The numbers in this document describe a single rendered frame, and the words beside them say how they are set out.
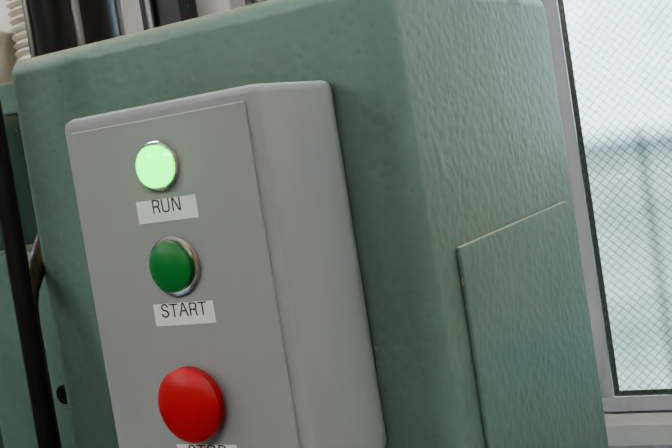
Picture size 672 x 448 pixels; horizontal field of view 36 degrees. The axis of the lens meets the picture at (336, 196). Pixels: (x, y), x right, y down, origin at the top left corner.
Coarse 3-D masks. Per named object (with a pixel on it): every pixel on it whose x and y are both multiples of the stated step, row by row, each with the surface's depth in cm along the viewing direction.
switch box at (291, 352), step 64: (128, 128) 42; (192, 128) 40; (256, 128) 39; (320, 128) 42; (128, 192) 42; (192, 192) 40; (256, 192) 39; (320, 192) 42; (128, 256) 42; (256, 256) 39; (320, 256) 41; (128, 320) 43; (256, 320) 40; (320, 320) 41; (128, 384) 43; (256, 384) 40; (320, 384) 40
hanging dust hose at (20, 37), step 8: (8, 0) 218; (16, 0) 213; (16, 8) 214; (16, 16) 215; (16, 24) 217; (24, 24) 213; (16, 32) 217; (24, 32) 214; (16, 40) 218; (24, 40) 214; (16, 48) 218; (24, 48) 214; (16, 56) 219; (24, 56) 215
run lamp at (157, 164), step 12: (156, 144) 41; (168, 144) 41; (144, 156) 41; (156, 156) 40; (168, 156) 40; (144, 168) 41; (156, 168) 40; (168, 168) 40; (144, 180) 41; (156, 180) 41; (168, 180) 41
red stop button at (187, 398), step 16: (192, 368) 41; (160, 384) 42; (176, 384) 41; (192, 384) 40; (208, 384) 40; (160, 400) 41; (176, 400) 41; (192, 400) 40; (208, 400) 40; (176, 416) 41; (192, 416) 41; (208, 416) 40; (176, 432) 41; (192, 432) 41; (208, 432) 41
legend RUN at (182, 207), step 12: (144, 204) 42; (156, 204) 41; (168, 204) 41; (180, 204) 41; (192, 204) 41; (144, 216) 42; (156, 216) 42; (168, 216) 41; (180, 216) 41; (192, 216) 41
